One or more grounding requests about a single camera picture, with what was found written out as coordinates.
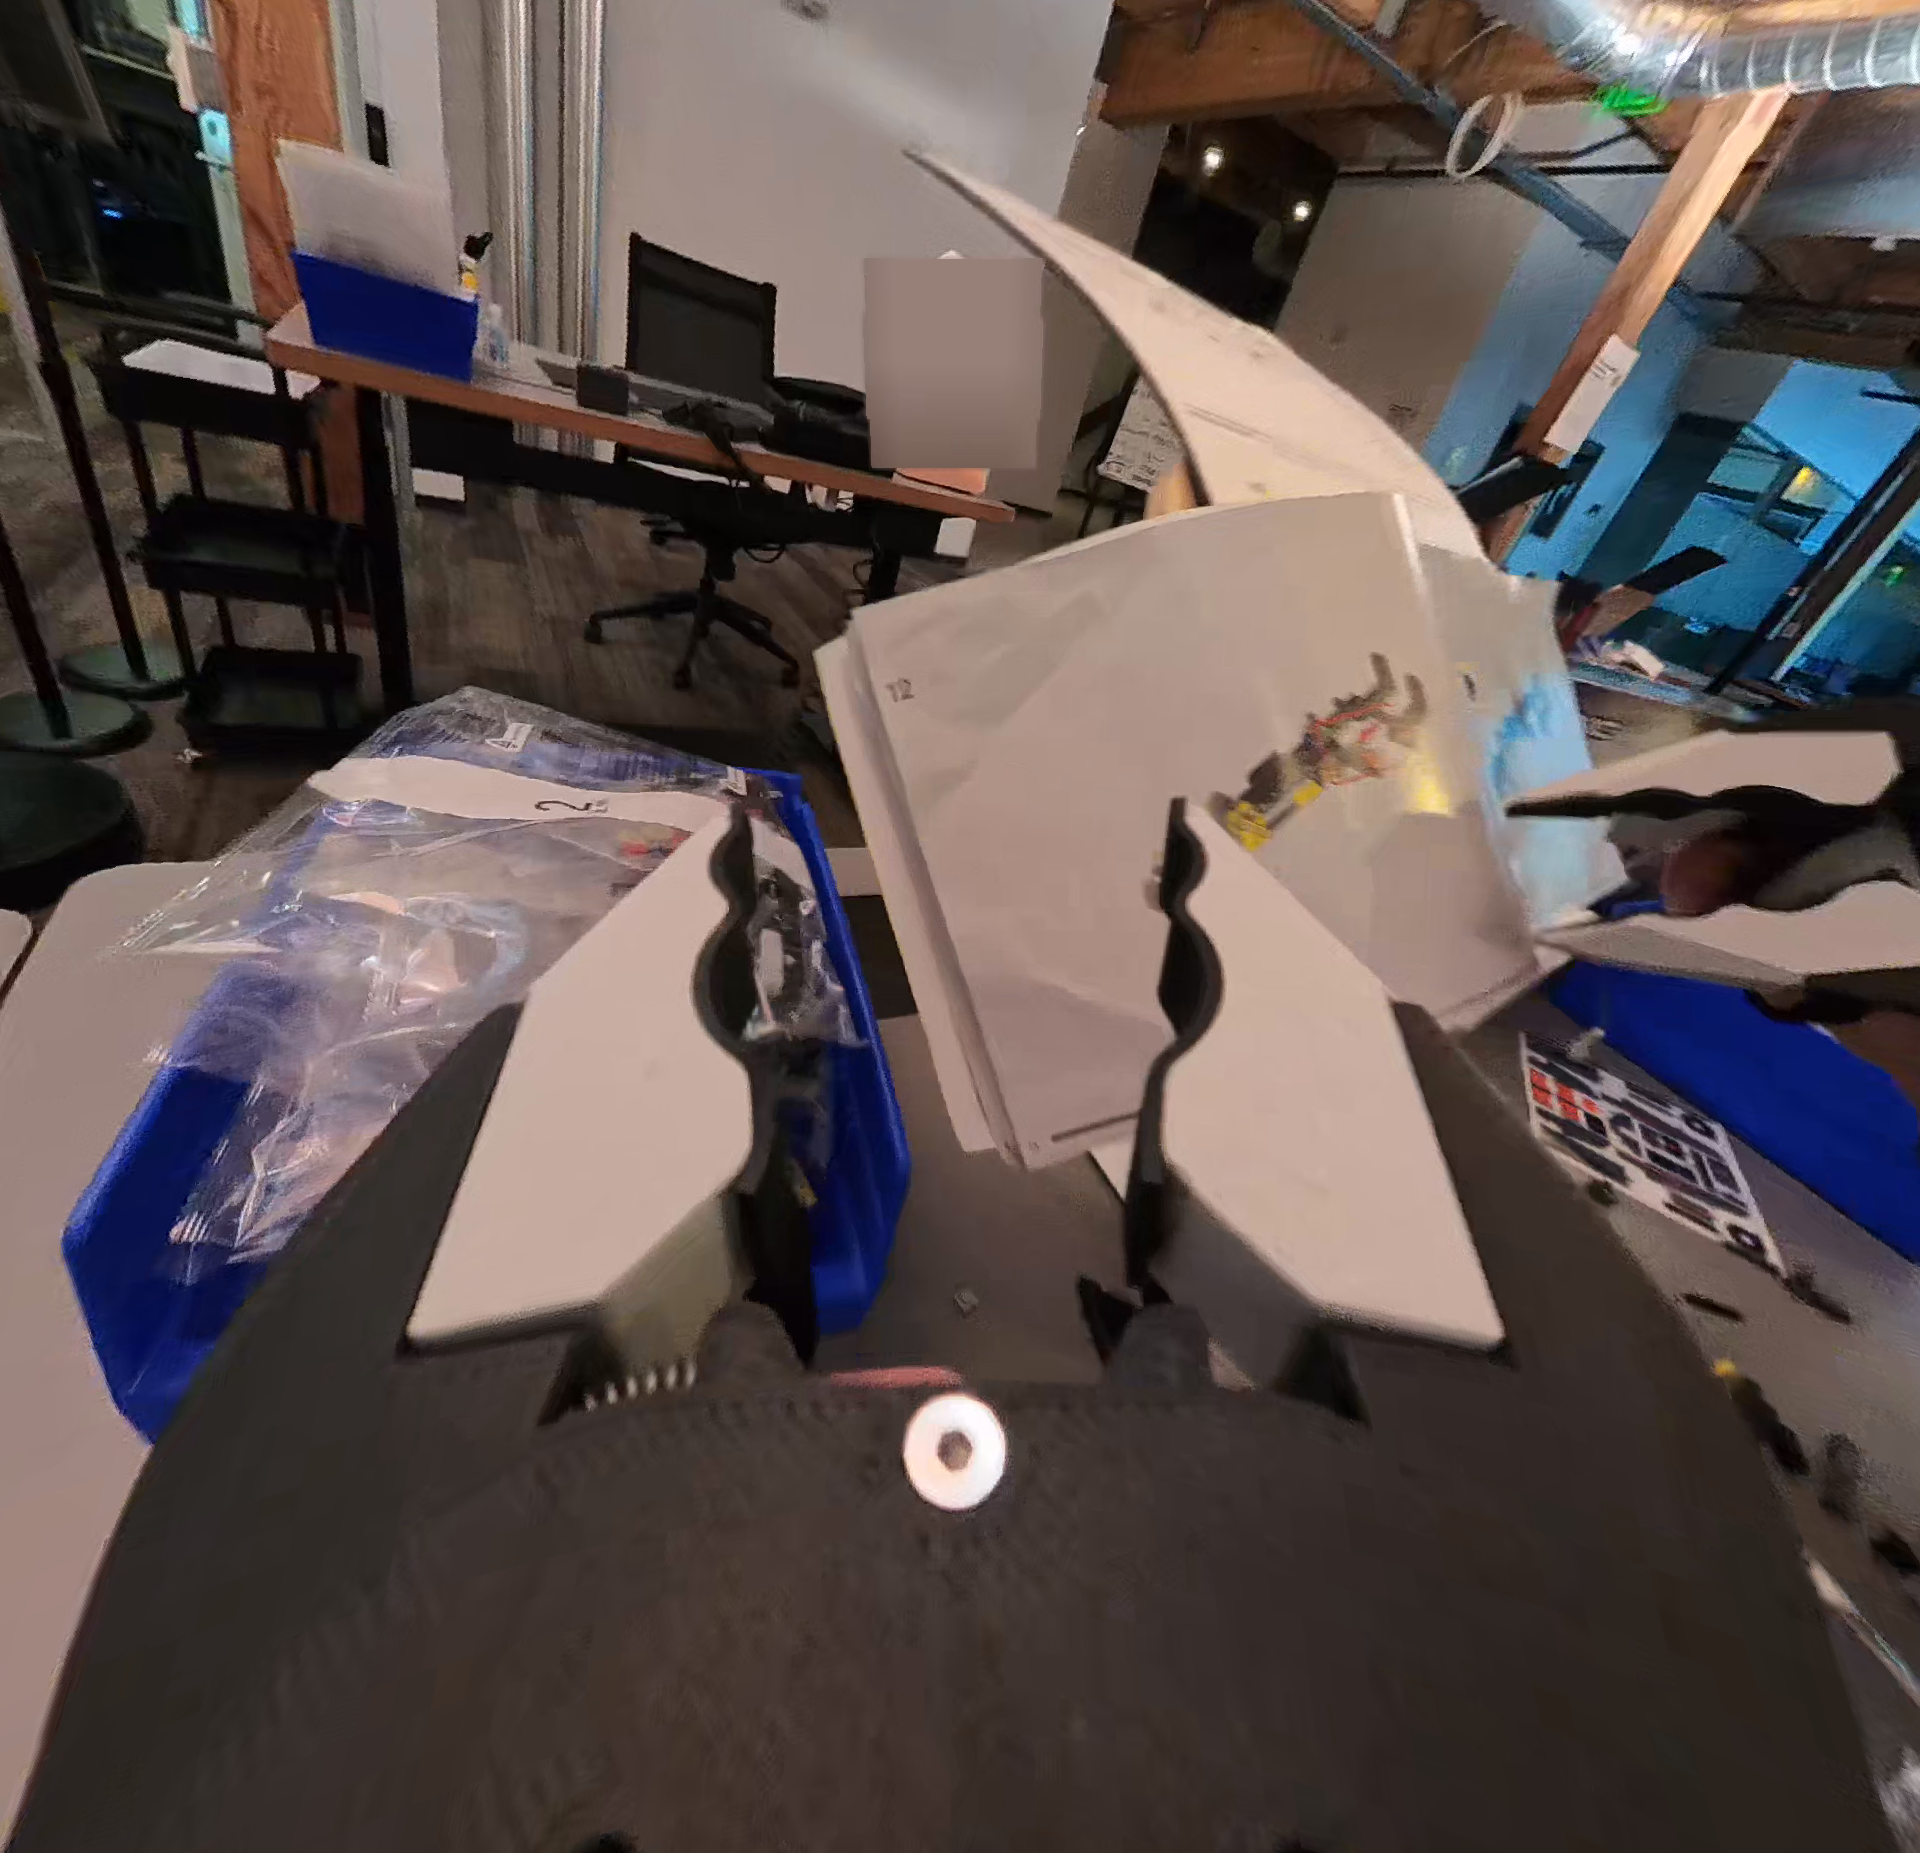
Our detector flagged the black utility cart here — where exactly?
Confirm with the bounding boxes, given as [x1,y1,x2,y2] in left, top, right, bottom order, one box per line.
[93,317,369,752]

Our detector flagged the silver vertical pipe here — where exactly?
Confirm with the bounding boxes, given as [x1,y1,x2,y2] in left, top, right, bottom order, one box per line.
[480,0,537,362]
[553,0,608,362]

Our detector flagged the wooden office desk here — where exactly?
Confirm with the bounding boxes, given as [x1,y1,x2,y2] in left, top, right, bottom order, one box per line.
[267,306,1020,715]

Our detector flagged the printed instruction sheet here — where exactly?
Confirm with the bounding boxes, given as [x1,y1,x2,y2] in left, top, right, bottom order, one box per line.
[904,148,1487,556]

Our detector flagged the small blue bin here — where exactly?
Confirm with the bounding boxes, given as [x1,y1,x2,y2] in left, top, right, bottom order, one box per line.
[292,247,482,381]

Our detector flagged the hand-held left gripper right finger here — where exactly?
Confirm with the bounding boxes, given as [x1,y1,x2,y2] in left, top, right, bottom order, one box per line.
[1116,800,1509,1353]

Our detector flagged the white sticker sheet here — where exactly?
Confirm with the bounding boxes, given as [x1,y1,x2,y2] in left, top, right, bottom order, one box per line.
[1519,1033,1790,1275]

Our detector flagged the silver ventilation duct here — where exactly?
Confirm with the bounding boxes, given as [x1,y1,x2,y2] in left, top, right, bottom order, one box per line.
[1425,0,1920,108]

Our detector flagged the black office chair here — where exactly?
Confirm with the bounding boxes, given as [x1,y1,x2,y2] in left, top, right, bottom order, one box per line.
[585,235,807,694]

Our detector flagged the group of black lego pieces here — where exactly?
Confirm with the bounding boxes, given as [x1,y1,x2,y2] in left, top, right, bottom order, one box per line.
[1680,1275,1879,1532]

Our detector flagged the white notice board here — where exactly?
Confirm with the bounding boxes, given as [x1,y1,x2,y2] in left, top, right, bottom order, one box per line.
[1102,384,1174,493]

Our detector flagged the lego instruction booklet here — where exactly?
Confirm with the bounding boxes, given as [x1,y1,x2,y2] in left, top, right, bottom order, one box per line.
[814,495,1629,1171]

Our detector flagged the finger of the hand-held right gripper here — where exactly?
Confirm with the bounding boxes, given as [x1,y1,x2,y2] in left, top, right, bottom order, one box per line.
[1504,728,1910,844]
[1530,864,1920,996]

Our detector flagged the white paper sheets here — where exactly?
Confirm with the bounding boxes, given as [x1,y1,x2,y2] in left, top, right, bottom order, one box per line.
[274,140,460,296]

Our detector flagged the white paper notice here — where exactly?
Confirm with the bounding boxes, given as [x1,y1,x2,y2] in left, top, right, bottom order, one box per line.
[1561,336,1637,453]

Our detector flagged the clear bags of lego parts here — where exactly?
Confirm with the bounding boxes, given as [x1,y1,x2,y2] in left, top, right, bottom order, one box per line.
[102,687,888,1263]

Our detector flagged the blue storage bin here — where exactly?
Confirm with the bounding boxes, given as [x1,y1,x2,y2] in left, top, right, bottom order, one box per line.
[1545,953,1920,1263]
[59,765,912,1443]

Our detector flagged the black desk equipment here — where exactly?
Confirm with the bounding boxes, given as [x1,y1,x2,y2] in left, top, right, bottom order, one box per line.
[576,361,871,468]

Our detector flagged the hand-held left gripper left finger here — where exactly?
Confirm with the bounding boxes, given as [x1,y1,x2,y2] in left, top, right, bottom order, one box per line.
[406,803,824,1369]

